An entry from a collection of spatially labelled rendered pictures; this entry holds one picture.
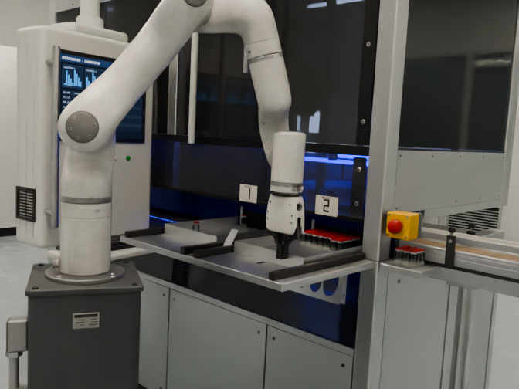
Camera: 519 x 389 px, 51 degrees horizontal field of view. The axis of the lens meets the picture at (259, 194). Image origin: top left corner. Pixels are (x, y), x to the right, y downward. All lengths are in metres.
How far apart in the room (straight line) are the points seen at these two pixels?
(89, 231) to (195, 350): 1.03
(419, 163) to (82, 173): 1.00
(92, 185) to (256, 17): 0.56
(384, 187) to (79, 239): 0.83
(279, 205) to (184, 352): 1.06
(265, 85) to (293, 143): 0.16
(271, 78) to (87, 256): 0.62
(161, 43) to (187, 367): 1.40
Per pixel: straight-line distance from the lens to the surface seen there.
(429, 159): 1.81
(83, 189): 1.34
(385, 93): 1.59
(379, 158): 1.59
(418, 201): 1.77
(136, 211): 2.24
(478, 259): 1.60
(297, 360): 1.88
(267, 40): 1.38
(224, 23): 1.42
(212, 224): 1.99
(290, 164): 1.39
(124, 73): 1.34
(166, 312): 2.36
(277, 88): 1.38
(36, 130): 1.99
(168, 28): 1.34
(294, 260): 1.46
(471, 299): 1.68
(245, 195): 1.93
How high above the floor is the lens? 1.23
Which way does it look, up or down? 6 degrees down
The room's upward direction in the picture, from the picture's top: 3 degrees clockwise
